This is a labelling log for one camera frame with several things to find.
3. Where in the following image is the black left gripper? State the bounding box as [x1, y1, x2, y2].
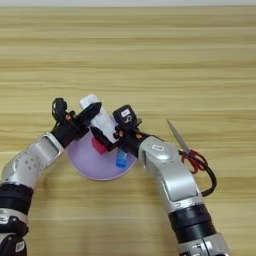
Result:
[50, 97, 103, 149]

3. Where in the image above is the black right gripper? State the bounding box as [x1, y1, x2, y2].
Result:
[90, 117, 150, 158]

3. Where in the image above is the red cube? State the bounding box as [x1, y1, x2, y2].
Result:
[91, 136, 108, 156]

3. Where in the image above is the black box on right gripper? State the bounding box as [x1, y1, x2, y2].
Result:
[112, 104, 139, 131]

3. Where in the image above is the blue glue stick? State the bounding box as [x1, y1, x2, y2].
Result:
[115, 148, 129, 169]

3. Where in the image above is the round purple plate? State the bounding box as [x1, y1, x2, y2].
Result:
[66, 115, 139, 182]

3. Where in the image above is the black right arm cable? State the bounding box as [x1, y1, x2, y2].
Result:
[177, 149, 218, 198]

